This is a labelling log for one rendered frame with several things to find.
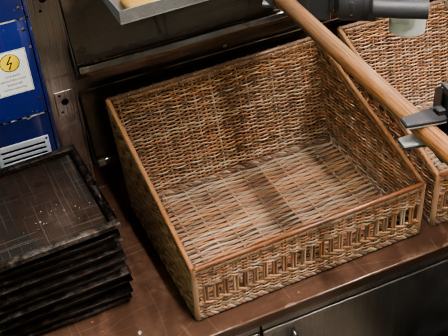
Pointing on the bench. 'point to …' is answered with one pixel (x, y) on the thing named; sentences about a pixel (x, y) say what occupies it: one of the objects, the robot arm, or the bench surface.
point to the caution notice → (15, 73)
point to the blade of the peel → (135, 14)
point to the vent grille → (24, 151)
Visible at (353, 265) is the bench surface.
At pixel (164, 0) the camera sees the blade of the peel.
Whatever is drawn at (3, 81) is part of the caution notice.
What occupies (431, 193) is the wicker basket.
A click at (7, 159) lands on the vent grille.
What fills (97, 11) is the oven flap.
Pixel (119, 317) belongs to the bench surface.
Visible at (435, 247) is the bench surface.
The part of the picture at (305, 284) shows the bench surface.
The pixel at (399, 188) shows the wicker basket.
